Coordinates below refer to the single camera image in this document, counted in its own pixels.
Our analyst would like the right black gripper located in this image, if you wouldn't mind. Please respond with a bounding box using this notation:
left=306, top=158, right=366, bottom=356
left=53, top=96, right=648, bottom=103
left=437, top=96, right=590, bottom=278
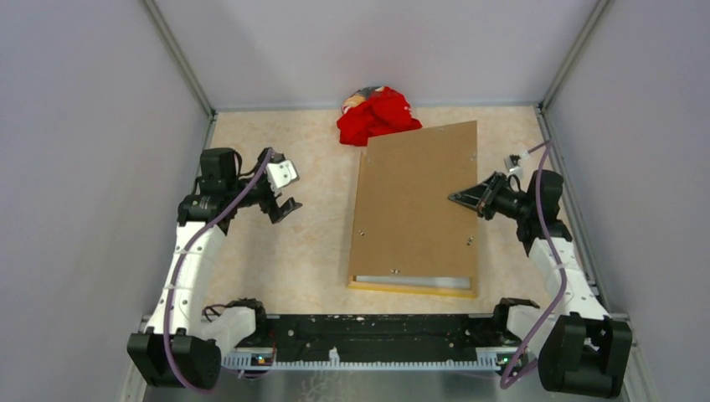
left=449, top=172, right=533, bottom=221

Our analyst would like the brown backing board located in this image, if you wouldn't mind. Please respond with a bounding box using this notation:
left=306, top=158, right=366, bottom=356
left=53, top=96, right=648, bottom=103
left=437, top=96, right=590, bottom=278
left=348, top=121, right=478, bottom=278

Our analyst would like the building and sky photo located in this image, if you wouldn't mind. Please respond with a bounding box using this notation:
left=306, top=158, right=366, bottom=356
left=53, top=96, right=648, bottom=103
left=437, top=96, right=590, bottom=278
left=354, top=276, right=472, bottom=290

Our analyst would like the yellow wooden photo frame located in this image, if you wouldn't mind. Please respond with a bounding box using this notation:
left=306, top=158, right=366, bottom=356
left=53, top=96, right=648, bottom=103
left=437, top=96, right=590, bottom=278
left=347, top=152, right=479, bottom=298

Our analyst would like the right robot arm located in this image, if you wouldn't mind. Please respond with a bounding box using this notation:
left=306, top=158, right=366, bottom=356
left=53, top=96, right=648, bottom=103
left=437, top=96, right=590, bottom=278
left=448, top=169, right=633, bottom=399

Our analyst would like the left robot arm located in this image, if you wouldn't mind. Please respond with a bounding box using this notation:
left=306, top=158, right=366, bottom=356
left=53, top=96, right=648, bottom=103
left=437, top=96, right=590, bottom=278
left=126, top=147, right=301, bottom=393

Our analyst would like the red crumpled cloth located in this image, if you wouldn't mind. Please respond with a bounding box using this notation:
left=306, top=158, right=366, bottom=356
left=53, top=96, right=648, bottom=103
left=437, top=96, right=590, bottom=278
left=336, top=85, right=423, bottom=147

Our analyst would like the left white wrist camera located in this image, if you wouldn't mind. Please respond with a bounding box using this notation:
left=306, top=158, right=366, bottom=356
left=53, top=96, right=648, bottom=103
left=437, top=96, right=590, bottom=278
left=265, top=159, right=301, bottom=197

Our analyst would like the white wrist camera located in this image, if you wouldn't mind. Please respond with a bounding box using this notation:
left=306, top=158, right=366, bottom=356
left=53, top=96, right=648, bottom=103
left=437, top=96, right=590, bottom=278
left=503, top=151, right=530, bottom=175
left=265, top=159, right=301, bottom=197

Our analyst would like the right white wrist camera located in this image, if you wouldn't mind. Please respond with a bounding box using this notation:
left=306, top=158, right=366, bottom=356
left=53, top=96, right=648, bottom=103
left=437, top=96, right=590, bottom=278
left=503, top=151, right=530, bottom=175

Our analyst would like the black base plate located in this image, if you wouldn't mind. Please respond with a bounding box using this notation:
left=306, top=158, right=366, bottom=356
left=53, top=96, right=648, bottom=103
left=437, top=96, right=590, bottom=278
left=236, top=314, right=521, bottom=363

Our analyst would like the aluminium front rail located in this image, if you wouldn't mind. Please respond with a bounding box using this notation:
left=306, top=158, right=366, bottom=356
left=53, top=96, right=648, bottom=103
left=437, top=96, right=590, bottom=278
left=119, top=315, right=656, bottom=402

